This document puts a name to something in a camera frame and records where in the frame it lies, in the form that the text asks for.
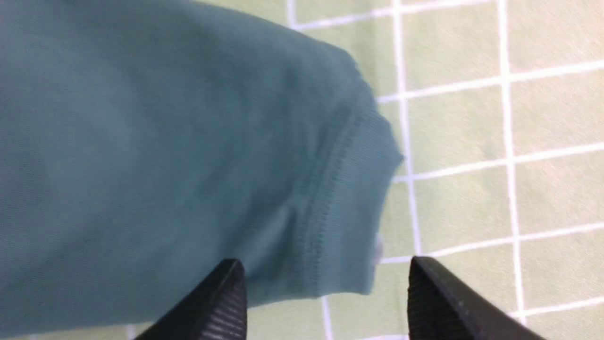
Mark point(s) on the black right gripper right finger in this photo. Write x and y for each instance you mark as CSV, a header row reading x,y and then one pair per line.
x,y
442,307

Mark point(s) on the green long-sleeve shirt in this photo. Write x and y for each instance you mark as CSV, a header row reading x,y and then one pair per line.
x,y
144,141

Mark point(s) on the green checkered tablecloth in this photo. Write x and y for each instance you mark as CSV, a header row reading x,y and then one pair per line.
x,y
497,106

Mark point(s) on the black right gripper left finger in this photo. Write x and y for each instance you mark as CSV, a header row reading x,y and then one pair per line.
x,y
215,310

